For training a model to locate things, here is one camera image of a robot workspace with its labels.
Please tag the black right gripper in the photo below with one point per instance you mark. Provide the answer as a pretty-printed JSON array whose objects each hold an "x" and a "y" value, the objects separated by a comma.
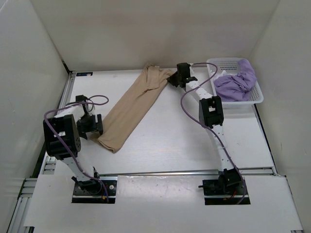
[{"x": 172, "y": 79}]

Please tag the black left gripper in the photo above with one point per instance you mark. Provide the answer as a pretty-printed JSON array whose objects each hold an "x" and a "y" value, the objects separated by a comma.
[{"x": 95, "y": 126}]

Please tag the beige t shirt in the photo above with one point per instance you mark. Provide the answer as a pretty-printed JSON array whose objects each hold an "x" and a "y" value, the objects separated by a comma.
[{"x": 127, "y": 113}]

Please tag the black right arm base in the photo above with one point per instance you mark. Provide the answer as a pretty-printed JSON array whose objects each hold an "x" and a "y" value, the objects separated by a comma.
[{"x": 224, "y": 191}]

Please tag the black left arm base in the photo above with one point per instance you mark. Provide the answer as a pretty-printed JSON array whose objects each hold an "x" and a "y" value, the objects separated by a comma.
[{"x": 94, "y": 192}]

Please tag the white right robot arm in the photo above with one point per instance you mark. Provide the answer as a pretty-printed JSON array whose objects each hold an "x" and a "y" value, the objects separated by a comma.
[{"x": 211, "y": 118}]

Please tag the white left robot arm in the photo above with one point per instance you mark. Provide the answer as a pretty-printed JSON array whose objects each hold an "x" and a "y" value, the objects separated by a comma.
[{"x": 63, "y": 130}]

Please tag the white crumpled cloth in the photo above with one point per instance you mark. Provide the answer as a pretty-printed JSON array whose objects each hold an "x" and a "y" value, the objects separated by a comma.
[{"x": 216, "y": 75}]

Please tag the blue label sticker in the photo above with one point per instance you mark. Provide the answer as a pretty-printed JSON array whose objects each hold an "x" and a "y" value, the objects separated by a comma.
[{"x": 82, "y": 74}]

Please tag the white plastic basket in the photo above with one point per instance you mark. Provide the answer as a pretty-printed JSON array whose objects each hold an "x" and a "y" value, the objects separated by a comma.
[{"x": 230, "y": 64}]

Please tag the purple t shirt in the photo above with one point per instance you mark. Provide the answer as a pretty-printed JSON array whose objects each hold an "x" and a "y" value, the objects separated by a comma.
[{"x": 232, "y": 88}]

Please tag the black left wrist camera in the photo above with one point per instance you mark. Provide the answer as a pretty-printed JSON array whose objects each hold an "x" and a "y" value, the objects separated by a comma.
[{"x": 81, "y": 99}]

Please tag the aluminium table edge rail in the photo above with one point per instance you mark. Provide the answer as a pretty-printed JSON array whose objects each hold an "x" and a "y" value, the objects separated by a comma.
[{"x": 165, "y": 141}]

